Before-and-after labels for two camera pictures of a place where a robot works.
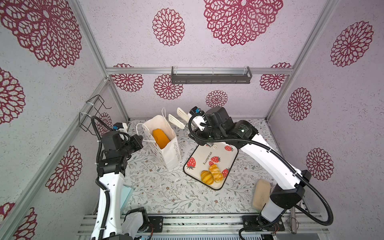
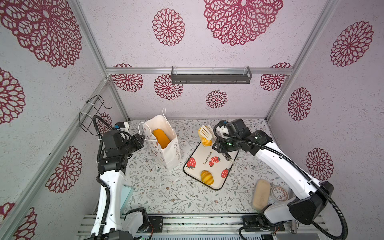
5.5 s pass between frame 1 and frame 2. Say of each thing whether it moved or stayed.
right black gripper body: moved
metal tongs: moved
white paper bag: stayed
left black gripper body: stayed
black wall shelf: stayed
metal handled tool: stayed
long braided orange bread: stayed
